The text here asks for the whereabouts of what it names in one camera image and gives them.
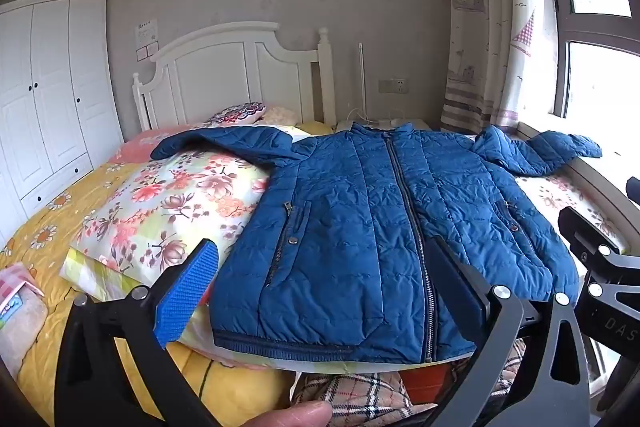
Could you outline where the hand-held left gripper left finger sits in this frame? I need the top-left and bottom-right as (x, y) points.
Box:
(54, 238), (221, 427)

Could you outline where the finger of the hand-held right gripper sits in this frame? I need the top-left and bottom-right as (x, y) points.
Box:
(557, 206), (640, 275)

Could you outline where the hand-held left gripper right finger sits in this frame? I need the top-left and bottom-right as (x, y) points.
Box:
(425, 234), (607, 427)

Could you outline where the blue quilted jacket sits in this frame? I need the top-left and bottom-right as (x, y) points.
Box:
(150, 122), (603, 364)

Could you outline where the person's left hand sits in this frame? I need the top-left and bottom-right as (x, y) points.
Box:
(259, 401), (333, 427)

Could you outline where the window sill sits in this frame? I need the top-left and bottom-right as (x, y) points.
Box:
(517, 121), (640, 253)

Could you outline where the yellow flower bedsheet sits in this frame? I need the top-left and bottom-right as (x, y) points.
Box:
(0, 157), (297, 427)

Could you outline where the plaid cloth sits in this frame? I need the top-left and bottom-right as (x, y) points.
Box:
(290, 342), (526, 427)

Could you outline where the pink checked box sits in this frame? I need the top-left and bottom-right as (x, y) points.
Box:
(0, 262), (47, 325)

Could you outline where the patterned pillow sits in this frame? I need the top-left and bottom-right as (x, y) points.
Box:
(204, 102), (266, 126)

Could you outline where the white nightstand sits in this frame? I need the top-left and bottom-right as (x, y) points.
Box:
(334, 117), (431, 134)

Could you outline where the cream fluffy pillow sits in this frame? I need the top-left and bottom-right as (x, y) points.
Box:
(260, 106), (299, 126)

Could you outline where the yellow pillow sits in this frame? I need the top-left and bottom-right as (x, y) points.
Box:
(295, 121), (334, 138)

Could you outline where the white bed headboard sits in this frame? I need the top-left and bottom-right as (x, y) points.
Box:
(131, 22), (337, 132)

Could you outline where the printed curtain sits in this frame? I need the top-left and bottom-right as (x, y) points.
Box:
(440, 0), (562, 134)

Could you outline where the white desk lamp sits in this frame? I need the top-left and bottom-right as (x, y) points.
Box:
(357, 42), (369, 124)

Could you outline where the white wardrobe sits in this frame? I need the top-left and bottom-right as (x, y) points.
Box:
(0, 0), (126, 248)

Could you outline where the white cable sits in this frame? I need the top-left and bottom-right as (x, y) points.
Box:
(345, 107), (403, 126)

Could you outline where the white wall paper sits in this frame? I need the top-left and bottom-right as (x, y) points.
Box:
(133, 19), (160, 46)

